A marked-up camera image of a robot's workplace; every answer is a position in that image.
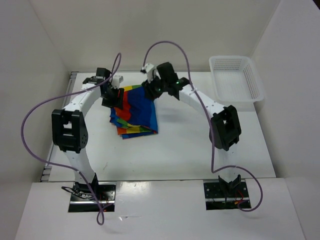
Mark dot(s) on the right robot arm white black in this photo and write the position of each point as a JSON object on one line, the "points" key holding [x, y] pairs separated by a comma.
{"points": [[224, 124]]}

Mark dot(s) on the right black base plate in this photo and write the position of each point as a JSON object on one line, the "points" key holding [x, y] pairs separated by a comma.
{"points": [[215, 198]]}

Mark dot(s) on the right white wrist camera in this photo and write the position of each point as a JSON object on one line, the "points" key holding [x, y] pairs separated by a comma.
{"points": [[151, 72]]}

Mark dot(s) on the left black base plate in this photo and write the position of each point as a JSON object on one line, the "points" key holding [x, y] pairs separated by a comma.
{"points": [[84, 202]]}

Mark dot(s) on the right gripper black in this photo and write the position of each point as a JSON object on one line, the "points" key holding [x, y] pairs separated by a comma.
{"points": [[148, 89]]}

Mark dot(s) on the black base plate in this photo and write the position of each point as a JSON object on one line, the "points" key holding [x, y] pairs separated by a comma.
{"points": [[215, 198], [84, 202]]}

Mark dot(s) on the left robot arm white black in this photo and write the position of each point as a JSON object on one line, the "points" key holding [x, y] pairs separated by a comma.
{"points": [[85, 177]]}

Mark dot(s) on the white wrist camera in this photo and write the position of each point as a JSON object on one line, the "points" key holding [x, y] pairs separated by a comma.
{"points": [[151, 72], [116, 81]]}

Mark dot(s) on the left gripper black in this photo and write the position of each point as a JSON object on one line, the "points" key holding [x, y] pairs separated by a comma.
{"points": [[117, 102]]}

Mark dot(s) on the white plastic basket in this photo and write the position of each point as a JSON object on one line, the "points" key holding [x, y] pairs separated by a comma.
{"points": [[236, 79]]}

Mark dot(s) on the aluminium table edge rail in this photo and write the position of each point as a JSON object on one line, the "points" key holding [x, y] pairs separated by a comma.
{"points": [[62, 139]]}

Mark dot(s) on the rainbow striped shorts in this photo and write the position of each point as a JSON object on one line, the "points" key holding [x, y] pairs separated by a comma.
{"points": [[137, 117]]}

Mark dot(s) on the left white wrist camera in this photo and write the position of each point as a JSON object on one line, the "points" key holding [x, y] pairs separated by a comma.
{"points": [[116, 81]]}

